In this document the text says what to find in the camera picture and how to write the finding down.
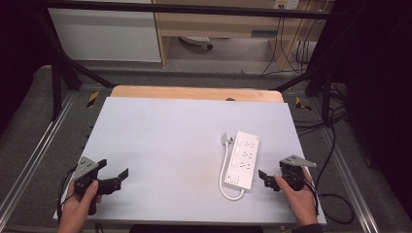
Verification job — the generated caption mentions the white device under desk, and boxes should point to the white device under desk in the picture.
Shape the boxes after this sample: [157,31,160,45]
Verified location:
[179,35,215,50]

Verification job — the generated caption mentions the black curtain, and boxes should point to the black curtain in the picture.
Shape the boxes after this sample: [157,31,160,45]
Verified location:
[0,0,54,130]
[315,0,412,215]

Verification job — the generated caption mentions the pale grey work board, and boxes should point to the pale grey work board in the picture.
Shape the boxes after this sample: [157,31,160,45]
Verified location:
[52,96,327,226]

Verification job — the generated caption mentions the black hanging cables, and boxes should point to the black hanging cables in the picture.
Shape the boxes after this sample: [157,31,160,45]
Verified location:
[260,9,325,78]

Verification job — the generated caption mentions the white plug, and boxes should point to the white plug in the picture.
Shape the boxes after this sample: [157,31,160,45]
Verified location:
[221,131,235,147]

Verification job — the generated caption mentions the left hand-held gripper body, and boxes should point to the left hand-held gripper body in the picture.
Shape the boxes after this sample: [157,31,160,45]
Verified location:
[72,156,113,216]

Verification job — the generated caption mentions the white power strip cable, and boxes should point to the white power strip cable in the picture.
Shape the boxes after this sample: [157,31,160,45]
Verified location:
[218,142,246,202]

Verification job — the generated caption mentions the white power strip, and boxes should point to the white power strip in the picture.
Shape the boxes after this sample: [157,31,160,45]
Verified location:
[223,130,260,191]

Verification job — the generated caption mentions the white cabinet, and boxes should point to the white cabinet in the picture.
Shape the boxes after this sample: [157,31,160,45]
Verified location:
[48,0,162,63]

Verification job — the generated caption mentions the aluminium floor rail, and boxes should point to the aluminium floor rail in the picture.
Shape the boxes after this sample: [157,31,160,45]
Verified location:
[0,90,81,224]
[319,125,382,233]

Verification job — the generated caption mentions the wooden desk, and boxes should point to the wooden desk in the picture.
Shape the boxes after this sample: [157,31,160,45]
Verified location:
[152,0,325,70]

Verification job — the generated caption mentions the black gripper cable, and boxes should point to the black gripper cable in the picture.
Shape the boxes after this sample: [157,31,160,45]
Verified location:
[55,165,79,223]
[303,177,321,217]

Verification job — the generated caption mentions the wooden table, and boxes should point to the wooden table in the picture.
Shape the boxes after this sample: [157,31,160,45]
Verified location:
[110,84,285,104]

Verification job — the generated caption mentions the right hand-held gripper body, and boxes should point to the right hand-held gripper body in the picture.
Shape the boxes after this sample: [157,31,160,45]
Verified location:
[279,154,319,192]

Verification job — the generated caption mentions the person's left hand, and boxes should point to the person's left hand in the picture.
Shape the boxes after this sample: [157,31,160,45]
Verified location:
[56,179,103,233]

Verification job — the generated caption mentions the white wall socket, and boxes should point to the white wall socket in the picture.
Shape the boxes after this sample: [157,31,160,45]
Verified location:
[273,0,300,10]

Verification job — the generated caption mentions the black floor cable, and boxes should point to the black floor cable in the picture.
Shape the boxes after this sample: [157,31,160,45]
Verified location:
[292,82,357,225]

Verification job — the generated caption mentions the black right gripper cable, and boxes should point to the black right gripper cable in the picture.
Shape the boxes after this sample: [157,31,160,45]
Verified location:
[303,177,321,217]

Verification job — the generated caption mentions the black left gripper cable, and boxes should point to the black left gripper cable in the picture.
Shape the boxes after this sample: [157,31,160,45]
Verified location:
[55,165,79,223]

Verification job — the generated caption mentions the black metal frame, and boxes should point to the black metal frame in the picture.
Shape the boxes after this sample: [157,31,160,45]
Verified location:
[32,0,344,127]

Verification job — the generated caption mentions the person's right hand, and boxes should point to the person's right hand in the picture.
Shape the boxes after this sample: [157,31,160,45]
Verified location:
[273,167,320,227]

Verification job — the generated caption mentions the dark clothing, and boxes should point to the dark clothing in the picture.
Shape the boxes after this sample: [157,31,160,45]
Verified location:
[128,224,265,233]

